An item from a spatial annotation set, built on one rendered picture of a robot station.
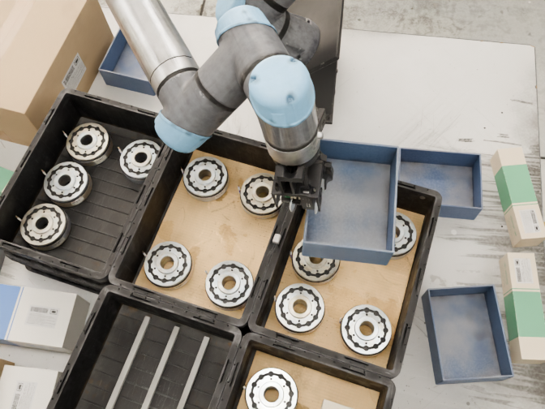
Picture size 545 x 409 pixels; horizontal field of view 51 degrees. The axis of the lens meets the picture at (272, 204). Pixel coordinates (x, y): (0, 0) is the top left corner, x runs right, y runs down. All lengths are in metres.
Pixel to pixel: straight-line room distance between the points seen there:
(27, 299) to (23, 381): 0.18
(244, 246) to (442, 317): 0.49
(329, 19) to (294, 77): 0.75
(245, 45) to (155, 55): 0.16
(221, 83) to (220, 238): 0.58
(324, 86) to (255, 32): 0.68
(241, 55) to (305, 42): 0.64
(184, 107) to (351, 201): 0.39
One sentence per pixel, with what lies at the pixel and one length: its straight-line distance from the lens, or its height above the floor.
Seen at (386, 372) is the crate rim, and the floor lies 0.93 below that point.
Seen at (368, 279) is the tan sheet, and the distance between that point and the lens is 1.25.
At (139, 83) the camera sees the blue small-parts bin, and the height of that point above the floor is 0.75.
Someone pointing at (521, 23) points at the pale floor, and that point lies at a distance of 2.86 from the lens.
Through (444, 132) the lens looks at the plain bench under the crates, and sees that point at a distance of 1.59.
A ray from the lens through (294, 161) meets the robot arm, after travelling 0.77.
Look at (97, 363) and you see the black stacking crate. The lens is 1.27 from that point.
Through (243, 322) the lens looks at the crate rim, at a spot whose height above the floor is 0.93.
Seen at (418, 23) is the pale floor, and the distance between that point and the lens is 2.74.
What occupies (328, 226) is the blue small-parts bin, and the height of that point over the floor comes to 1.07.
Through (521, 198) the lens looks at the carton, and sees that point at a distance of 1.49.
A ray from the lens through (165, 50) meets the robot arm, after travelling 0.85.
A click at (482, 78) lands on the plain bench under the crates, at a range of 1.71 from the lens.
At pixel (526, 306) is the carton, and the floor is 0.76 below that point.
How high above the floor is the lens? 2.02
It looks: 66 degrees down
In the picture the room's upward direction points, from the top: 5 degrees counter-clockwise
